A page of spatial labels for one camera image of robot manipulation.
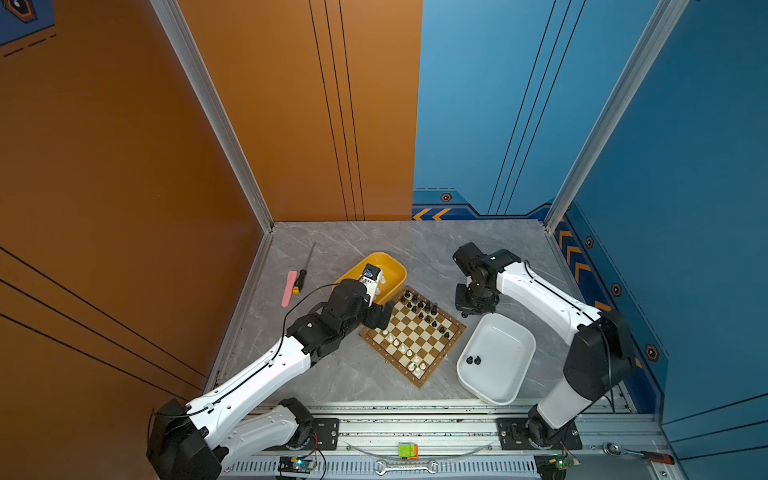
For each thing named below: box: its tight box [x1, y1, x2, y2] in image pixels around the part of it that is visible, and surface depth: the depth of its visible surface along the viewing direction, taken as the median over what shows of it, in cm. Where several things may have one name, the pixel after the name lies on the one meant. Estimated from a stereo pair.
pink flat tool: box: [281, 270, 299, 308], surface depth 103 cm
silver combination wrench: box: [375, 460, 439, 476], surface depth 71 cm
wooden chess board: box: [359, 285, 467, 389], surface depth 90 cm
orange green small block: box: [398, 442, 419, 460], surface depth 71 cm
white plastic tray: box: [456, 313, 536, 405], surface depth 87 cm
